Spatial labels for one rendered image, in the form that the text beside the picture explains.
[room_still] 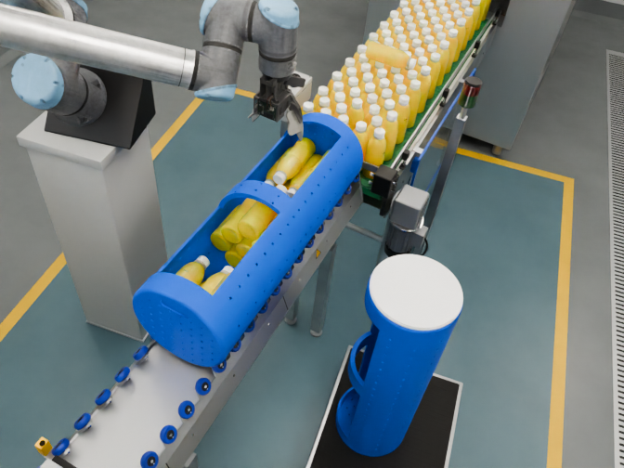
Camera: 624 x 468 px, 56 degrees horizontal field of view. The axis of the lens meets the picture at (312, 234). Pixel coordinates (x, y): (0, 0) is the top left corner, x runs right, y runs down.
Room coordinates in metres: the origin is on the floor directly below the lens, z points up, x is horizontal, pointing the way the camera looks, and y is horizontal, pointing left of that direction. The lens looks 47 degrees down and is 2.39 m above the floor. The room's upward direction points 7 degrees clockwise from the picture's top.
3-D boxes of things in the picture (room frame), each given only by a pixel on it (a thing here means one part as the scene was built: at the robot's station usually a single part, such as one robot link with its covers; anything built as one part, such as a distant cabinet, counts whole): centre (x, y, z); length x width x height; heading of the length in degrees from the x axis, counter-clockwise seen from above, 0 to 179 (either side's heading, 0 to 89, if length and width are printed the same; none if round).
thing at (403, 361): (1.09, -0.32, 0.59); 0.28 x 0.28 x 0.88
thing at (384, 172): (1.64, -0.24, 0.95); 0.10 x 0.07 x 0.10; 68
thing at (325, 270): (1.59, -0.08, 0.31); 0.06 x 0.06 x 0.63; 68
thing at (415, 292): (1.09, -0.32, 1.03); 0.28 x 0.28 x 0.01
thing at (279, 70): (1.26, 0.13, 1.63); 0.10 x 0.09 x 0.05; 67
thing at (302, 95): (1.98, 0.15, 1.05); 0.20 x 0.10 x 0.10; 158
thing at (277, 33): (1.26, 0.13, 1.71); 0.10 x 0.09 x 0.12; 86
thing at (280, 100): (1.26, 0.13, 1.54); 0.09 x 0.08 x 0.12; 157
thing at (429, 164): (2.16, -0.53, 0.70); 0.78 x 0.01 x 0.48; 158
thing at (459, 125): (1.90, -0.51, 0.55); 0.04 x 0.04 x 1.10; 68
